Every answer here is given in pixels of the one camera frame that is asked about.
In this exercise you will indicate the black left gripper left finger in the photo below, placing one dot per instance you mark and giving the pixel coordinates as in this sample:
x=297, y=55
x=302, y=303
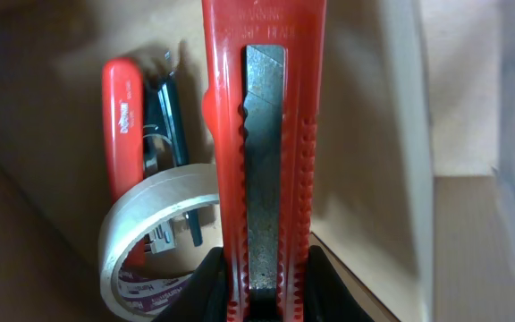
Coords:
x=204, y=298

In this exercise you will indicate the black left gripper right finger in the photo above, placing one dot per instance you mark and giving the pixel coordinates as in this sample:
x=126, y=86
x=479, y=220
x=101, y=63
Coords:
x=327, y=298

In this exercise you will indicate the white tape roll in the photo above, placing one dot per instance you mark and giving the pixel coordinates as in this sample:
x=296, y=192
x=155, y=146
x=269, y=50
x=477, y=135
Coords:
x=149, y=203

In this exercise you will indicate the red black stapler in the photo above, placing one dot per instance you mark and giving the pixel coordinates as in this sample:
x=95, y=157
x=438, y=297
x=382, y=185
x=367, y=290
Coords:
x=142, y=123

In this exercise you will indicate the red utility knife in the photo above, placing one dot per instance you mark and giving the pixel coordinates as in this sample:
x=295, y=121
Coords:
x=298, y=26

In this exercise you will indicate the open cardboard box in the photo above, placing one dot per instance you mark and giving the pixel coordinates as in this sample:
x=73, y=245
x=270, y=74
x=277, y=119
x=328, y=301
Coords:
x=412, y=237

